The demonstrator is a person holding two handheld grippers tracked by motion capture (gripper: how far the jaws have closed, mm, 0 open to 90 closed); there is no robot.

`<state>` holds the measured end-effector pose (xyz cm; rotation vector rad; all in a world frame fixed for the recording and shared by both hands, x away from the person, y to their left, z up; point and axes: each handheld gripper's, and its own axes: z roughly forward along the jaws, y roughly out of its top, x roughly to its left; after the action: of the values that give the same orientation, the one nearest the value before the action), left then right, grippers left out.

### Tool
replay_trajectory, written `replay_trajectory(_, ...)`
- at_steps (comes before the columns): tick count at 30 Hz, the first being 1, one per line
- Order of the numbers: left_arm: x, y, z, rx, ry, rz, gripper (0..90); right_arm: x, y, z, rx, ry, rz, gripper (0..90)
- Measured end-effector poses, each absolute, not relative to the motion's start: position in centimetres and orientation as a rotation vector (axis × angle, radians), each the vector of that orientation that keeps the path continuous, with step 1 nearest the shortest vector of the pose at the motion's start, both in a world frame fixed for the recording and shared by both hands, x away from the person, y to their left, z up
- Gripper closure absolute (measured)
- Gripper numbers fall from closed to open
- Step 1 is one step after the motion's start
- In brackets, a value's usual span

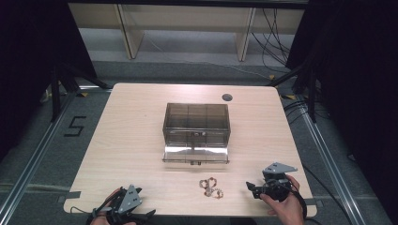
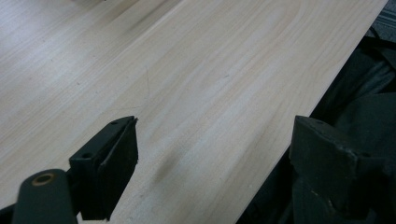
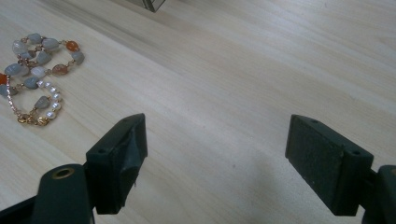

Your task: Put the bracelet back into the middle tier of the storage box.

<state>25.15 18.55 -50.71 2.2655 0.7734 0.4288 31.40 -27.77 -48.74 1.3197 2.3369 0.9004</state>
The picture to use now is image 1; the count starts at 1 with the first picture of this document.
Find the black metal stand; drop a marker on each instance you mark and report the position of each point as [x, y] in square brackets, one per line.
[308, 90]
[62, 84]

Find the clear grey plastic drawer box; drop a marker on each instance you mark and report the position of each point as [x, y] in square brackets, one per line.
[196, 123]

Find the person's right hand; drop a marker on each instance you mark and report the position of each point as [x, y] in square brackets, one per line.
[286, 209]

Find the yellow black floor tape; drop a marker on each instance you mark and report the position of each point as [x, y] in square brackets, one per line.
[272, 77]

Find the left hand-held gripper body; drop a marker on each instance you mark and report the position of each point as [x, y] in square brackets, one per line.
[129, 200]

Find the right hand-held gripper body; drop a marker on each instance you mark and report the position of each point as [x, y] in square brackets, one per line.
[277, 186]

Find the white shelving unit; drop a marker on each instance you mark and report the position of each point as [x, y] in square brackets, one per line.
[187, 18]

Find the aluminium floor rail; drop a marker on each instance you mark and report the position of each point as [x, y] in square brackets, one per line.
[331, 168]
[29, 168]

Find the person's left hand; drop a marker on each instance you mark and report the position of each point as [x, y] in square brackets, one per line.
[97, 220]

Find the grey tape strip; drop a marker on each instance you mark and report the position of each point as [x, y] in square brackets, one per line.
[70, 195]
[314, 202]

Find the clear plastic drawer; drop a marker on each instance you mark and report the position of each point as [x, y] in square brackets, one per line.
[195, 153]

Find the black curtain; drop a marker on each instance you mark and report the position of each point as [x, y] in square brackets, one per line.
[359, 93]
[31, 62]

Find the round grey table grommet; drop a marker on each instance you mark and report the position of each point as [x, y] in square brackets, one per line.
[227, 97]

